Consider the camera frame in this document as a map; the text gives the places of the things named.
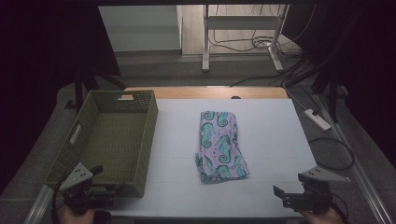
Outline green woven basket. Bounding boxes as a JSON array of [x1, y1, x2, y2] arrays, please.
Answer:
[[45, 90, 159, 199]]

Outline seahorse print cloth shorts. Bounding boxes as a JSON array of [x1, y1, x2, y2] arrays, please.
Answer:
[[194, 110, 250, 184]]

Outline aluminium rail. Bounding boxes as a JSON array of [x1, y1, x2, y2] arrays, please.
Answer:
[[313, 92, 394, 224], [23, 184, 54, 224]]

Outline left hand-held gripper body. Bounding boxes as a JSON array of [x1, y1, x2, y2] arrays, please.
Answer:
[[59, 162, 105, 217]]

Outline tangle of black floor cables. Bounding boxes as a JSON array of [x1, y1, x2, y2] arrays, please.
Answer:
[[208, 29, 307, 88]]

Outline black metal stand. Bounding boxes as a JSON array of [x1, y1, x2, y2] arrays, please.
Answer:
[[311, 60, 345, 124]]

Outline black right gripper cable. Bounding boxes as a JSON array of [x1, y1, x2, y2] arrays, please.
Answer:
[[330, 193, 350, 224]]

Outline white power strip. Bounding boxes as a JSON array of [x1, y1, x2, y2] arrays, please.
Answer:
[[304, 108, 332, 132]]

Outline white metal desk frame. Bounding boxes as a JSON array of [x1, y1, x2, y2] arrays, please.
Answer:
[[201, 4, 291, 74]]

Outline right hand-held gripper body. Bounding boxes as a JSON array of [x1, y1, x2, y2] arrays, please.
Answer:
[[297, 165, 350, 215]]

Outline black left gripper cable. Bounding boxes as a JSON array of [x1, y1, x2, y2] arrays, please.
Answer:
[[50, 181, 64, 224]]

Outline white table mat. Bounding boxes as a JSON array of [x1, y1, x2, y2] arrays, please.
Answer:
[[106, 98, 318, 218]]

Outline person's left hand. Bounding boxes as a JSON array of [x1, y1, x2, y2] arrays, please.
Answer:
[[60, 206, 96, 224]]

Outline person's right hand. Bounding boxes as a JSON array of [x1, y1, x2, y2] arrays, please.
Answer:
[[298, 206, 347, 224]]

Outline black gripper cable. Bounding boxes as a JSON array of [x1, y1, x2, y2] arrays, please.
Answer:
[[50, 181, 64, 224], [330, 193, 350, 224]]

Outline black tripod stand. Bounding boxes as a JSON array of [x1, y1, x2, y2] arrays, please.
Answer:
[[64, 65, 127, 110]]

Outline white cabinet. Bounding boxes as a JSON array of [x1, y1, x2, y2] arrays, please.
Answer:
[[98, 5, 183, 52]]

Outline black cable loop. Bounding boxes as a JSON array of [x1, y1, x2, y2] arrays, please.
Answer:
[[307, 136, 356, 172]]

